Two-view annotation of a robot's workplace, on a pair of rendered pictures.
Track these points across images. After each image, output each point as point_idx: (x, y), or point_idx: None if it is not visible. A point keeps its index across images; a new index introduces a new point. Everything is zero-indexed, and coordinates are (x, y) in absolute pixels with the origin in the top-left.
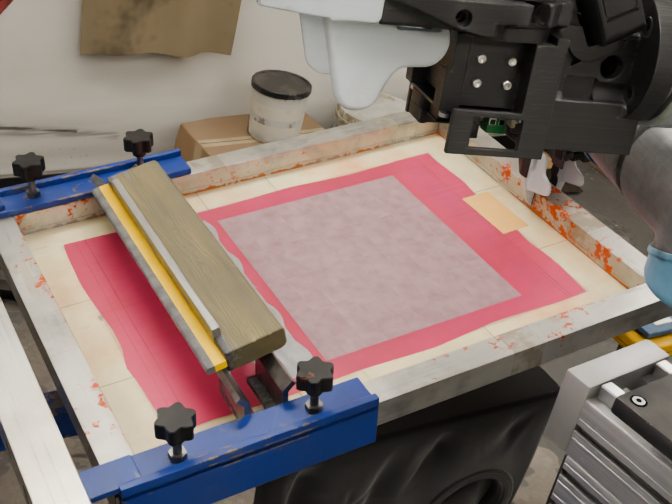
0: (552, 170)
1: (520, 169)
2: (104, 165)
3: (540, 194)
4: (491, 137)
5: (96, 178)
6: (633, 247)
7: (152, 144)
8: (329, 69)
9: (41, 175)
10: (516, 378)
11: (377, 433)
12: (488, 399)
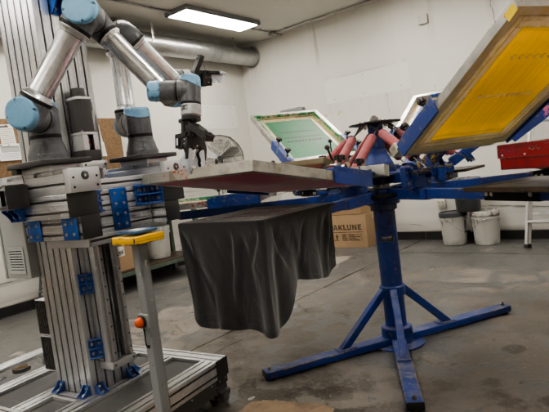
0: (192, 162)
1: (205, 158)
2: (350, 167)
3: (195, 166)
4: (222, 163)
5: (341, 165)
6: (159, 172)
7: (336, 158)
8: (219, 82)
9: (354, 163)
10: (194, 221)
11: (231, 212)
12: (202, 218)
